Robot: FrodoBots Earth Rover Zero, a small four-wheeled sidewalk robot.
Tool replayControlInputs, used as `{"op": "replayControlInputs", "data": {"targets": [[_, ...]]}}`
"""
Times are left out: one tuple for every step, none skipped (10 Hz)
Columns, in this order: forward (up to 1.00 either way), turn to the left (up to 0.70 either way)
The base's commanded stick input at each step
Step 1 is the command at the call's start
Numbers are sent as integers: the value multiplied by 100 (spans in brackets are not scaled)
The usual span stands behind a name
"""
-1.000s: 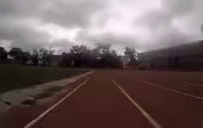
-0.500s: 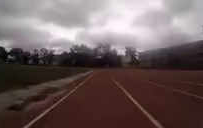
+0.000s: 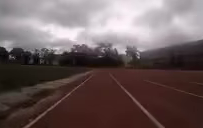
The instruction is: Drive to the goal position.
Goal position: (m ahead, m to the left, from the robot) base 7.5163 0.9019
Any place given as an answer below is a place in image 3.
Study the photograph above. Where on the row of trees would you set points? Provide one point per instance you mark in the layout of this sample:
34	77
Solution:
85	56

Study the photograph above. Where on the grandstand building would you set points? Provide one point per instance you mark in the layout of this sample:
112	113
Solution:
182	55

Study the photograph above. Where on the grey concrete kerb strip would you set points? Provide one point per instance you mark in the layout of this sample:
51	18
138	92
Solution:
19	98

